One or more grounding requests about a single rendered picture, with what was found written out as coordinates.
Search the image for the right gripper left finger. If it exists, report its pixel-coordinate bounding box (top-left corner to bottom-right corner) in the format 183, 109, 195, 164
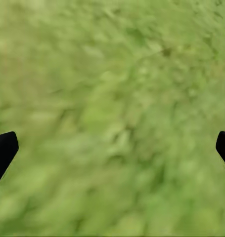
0, 131, 19, 179

